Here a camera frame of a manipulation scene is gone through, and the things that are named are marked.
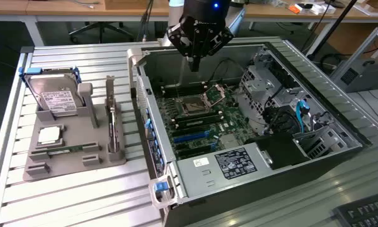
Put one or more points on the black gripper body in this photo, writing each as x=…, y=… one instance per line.
x=203, y=11

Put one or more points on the graphics card with black fan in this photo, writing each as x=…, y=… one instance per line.
x=113, y=127

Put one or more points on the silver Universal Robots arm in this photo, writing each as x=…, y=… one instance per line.
x=173, y=26

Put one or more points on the black RAM slot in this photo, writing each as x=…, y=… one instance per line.
x=194, y=115
x=182, y=87
x=183, y=92

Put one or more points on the thin metal locking lever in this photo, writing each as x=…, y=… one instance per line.
x=177, y=89

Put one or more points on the metal socket cover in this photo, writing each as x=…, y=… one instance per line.
x=214, y=94

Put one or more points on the metal disk bay cage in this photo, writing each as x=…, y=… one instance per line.
x=258, y=87

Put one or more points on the black office chair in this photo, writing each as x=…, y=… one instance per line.
x=102, y=28

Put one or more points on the orange box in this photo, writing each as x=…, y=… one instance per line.
x=294, y=9

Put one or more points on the green Dell motherboard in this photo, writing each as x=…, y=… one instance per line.
x=167, y=106

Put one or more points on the CPU socket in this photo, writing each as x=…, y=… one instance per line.
x=193, y=106

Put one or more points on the white and black device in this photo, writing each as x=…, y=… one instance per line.
x=320, y=9

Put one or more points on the dark RAM stick with label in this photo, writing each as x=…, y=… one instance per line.
x=198, y=122

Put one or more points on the black tripod pole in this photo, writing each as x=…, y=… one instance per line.
x=332, y=26

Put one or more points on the black expansion slot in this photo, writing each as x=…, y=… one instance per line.
x=194, y=153
x=189, y=132

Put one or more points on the blue expansion slot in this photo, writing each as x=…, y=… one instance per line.
x=189, y=137

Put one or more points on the silver chipset heatsink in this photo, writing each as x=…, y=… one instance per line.
x=230, y=142

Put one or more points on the hard disk in blue caddy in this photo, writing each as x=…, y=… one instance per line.
x=50, y=85

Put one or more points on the grey computer tower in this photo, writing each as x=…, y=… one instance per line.
x=364, y=75

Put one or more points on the grey plastic parts rack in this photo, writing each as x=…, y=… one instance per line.
x=74, y=127

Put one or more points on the silver CPU chip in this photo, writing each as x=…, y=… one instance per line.
x=47, y=136

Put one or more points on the green RAM stick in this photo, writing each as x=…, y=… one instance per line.
x=65, y=149

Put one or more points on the grey power supply unit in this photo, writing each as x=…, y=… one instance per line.
x=203, y=179

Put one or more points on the open black PC case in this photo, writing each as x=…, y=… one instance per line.
x=302, y=175

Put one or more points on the blue case latch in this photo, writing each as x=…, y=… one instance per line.
x=159, y=187

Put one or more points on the black keyboard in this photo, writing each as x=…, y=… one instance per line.
x=368, y=210

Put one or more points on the wooden desk white frame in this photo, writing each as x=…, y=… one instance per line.
x=283, y=14
x=11, y=7

